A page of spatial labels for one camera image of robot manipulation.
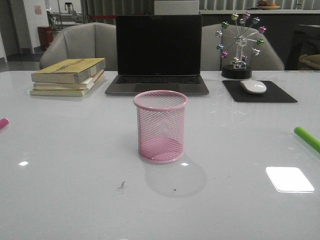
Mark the green marker pen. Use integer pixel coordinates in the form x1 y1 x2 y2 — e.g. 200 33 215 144
294 126 320 153

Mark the pink red marker pen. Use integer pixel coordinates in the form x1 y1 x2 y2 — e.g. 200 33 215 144
0 118 10 129

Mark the pink mesh pen holder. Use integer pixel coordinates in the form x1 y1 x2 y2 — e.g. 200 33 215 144
133 90 188 163

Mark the grey open laptop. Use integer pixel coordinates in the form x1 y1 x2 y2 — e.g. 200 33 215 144
105 14 209 96

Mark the middle cream book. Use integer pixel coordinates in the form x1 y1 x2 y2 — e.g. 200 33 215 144
33 70 104 90

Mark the cream book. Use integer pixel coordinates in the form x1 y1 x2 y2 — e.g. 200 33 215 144
29 76 102 97
33 70 104 90

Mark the top yellow book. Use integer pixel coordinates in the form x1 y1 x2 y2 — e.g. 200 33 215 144
31 58 106 84

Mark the white computer mouse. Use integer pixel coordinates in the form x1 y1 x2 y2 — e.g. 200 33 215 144
239 79 267 94

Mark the left grey armchair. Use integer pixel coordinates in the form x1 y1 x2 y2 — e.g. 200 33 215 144
39 22 118 71

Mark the grey armchair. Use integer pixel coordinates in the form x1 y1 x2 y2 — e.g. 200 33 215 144
39 22 118 71
200 23 285 71

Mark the ferris wheel desk ornament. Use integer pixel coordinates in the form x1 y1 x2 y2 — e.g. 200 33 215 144
215 11 267 80

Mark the right grey armchair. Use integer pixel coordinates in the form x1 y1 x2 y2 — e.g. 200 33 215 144
200 23 285 71

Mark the black mouse pad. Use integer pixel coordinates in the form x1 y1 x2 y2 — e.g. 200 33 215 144
222 80 298 103

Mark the bottom cream book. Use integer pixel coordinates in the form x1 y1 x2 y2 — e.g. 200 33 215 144
29 76 102 97

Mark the red trash bin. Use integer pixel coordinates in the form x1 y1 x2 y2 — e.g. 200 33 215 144
37 26 54 50

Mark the fruit bowl on counter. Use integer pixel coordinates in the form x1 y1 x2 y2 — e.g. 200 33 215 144
257 0 280 10

